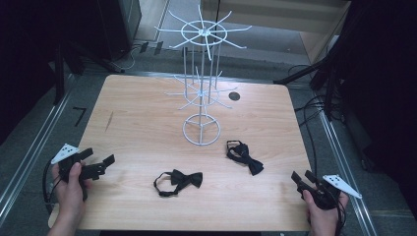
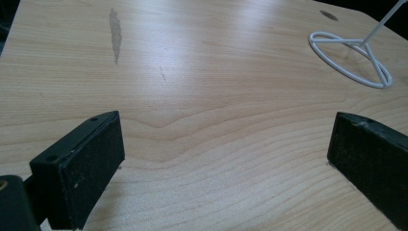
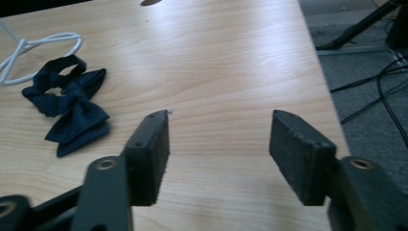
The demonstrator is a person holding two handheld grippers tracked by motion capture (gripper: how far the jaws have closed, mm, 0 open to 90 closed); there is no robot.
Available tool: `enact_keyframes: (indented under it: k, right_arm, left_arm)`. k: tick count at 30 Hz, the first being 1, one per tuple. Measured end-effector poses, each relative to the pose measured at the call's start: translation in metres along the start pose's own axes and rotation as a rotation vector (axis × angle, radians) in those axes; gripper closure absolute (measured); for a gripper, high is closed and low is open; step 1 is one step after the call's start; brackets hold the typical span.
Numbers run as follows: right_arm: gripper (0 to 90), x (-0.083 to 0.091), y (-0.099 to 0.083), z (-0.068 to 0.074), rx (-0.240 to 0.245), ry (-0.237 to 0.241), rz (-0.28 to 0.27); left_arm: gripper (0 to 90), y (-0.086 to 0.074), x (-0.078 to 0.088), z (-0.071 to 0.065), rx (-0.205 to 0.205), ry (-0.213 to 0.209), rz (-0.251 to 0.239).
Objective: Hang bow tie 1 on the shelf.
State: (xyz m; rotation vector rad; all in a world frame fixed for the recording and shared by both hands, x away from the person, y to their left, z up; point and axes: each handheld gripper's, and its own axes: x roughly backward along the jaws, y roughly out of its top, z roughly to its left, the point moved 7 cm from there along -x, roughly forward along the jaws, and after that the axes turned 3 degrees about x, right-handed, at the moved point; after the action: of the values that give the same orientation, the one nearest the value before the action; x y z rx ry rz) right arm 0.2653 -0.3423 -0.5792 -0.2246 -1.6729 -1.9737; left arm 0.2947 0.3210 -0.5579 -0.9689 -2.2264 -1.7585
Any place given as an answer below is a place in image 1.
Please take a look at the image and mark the black floor cables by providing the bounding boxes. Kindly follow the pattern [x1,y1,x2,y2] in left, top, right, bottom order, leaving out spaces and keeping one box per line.
[287,63,346,180]

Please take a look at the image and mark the person's left hand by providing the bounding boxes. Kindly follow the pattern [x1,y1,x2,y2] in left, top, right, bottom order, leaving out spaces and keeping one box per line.
[51,161,93,214]

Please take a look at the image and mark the black power plugs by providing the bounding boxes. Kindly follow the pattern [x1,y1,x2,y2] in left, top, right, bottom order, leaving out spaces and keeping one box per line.
[139,40,165,56]

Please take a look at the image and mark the right hand-held gripper cable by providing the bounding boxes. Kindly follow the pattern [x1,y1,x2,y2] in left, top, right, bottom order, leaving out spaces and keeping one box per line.
[333,192,349,236]

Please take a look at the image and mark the white wire display rack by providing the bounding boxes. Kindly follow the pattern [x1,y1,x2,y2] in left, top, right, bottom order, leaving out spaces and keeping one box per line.
[153,4,253,148]

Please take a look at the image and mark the left hand-held gripper cable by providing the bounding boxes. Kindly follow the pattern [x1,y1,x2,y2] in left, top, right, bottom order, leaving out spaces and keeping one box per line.
[41,159,64,214]

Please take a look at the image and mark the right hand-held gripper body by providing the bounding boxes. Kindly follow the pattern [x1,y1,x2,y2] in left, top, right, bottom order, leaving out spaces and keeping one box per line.
[299,174,363,211]

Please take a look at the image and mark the hand-held gripper cable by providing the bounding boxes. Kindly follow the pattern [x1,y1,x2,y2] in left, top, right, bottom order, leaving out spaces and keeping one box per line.
[333,192,349,236]
[41,159,64,214]

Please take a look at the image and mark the metal floor rail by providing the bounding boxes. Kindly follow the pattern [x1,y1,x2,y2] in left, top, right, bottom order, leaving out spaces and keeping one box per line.
[318,110,379,236]
[0,91,73,228]

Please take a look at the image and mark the light wooden furniture panel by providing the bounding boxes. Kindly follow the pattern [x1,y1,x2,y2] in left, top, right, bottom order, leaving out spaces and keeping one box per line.
[200,0,352,64]

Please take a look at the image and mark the black bow tie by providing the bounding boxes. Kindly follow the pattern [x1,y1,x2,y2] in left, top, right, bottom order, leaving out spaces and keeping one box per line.
[152,168,204,199]
[225,140,265,177]

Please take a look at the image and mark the person's right hand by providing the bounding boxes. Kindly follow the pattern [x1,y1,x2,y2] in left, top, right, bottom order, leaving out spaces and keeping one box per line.
[301,189,350,231]

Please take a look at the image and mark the dark cabinet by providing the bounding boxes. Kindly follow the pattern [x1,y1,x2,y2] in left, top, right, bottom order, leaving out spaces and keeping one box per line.
[96,0,143,62]

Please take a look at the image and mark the white floor cable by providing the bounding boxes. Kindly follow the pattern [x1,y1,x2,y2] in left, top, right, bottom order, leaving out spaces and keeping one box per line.
[118,44,143,72]

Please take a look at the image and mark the black stand legs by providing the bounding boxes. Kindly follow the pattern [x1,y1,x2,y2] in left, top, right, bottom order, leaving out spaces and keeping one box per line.
[52,40,126,106]
[272,53,343,123]

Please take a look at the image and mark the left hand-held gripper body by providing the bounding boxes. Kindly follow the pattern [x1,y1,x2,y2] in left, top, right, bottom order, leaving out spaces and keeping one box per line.
[50,143,108,183]

